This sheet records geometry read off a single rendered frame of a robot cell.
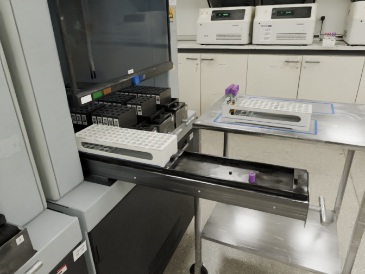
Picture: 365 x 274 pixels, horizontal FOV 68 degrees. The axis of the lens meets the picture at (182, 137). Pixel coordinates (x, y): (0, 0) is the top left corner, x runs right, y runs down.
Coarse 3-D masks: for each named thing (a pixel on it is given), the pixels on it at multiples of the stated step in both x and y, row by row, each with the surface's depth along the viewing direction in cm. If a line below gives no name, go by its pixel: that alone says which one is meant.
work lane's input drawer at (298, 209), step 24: (96, 168) 78; (120, 168) 74; (144, 168) 72; (168, 168) 70; (192, 168) 72; (216, 168) 72; (240, 168) 71; (264, 168) 71; (288, 168) 68; (192, 192) 68; (216, 192) 65; (240, 192) 62; (264, 192) 61; (288, 192) 59; (288, 216) 60
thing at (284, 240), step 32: (224, 96) 130; (256, 96) 128; (224, 128) 94; (256, 128) 92; (288, 128) 91; (320, 128) 90; (352, 128) 89; (352, 160) 120; (224, 224) 127; (256, 224) 126; (288, 224) 125; (288, 256) 109; (320, 256) 108; (352, 256) 92
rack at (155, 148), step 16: (96, 128) 84; (112, 128) 83; (80, 144) 79; (96, 144) 82; (112, 144) 74; (128, 144) 72; (144, 144) 72; (160, 144) 73; (176, 144) 77; (144, 160) 72; (160, 160) 70
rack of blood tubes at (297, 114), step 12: (228, 108) 97; (240, 108) 95; (252, 108) 93; (264, 108) 92; (276, 108) 92; (288, 108) 92; (300, 108) 90; (228, 120) 98; (240, 120) 96; (264, 120) 93; (276, 120) 91; (288, 120) 96; (300, 120) 88
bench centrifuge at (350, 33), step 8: (352, 0) 267; (360, 0) 265; (352, 8) 246; (360, 8) 231; (352, 16) 240; (360, 16) 230; (344, 24) 279; (352, 24) 235; (360, 24) 231; (344, 32) 272; (352, 32) 236; (360, 32) 233; (344, 40) 264; (352, 40) 238; (360, 40) 235
